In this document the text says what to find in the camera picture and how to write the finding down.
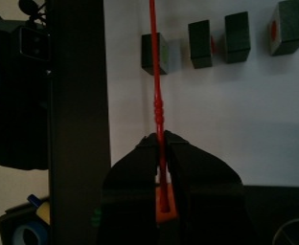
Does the thin grey cable loop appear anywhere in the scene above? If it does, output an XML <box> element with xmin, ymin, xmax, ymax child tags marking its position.
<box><xmin>271</xmin><ymin>217</ymin><xmax>299</xmax><ymax>245</ymax></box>

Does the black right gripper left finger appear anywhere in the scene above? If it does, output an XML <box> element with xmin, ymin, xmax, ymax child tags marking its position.
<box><xmin>97</xmin><ymin>133</ymin><xmax>162</xmax><ymax>245</ymax></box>

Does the black toy sushi piece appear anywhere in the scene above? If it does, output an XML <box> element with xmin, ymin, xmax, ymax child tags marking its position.
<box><xmin>265</xmin><ymin>0</ymin><xmax>299</xmax><ymax>57</ymax></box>
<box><xmin>138</xmin><ymin>32</ymin><xmax>170</xmax><ymax>76</ymax></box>
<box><xmin>187</xmin><ymin>19</ymin><xmax>215</xmax><ymax>70</ymax></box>
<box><xmin>223</xmin><ymin>11</ymin><xmax>252</xmax><ymax>64</ymax></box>

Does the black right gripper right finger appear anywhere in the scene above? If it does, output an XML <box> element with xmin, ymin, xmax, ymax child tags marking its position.
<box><xmin>164</xmin><ymin>129</ymin><xmax>259</xmax><ymax>245</ymax></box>

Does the black bulky equipment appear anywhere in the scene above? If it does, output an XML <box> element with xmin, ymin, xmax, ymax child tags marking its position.
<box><xmin>0</xmin><ymin>0</ymin><xmax>51</xmax><ymax>171</ymax></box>

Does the black device with blue ring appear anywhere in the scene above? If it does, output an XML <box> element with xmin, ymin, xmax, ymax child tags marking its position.
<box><xmin>0</xmin><ymin>193</ymin><xmax>50</xmax><ymax>245</ymax></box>

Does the white cutting board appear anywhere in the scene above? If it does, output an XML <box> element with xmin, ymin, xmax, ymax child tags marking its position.
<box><xmin>102</xmin><ymin>0</ymin><xmax>299</xmax><ymax>188</ymax></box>

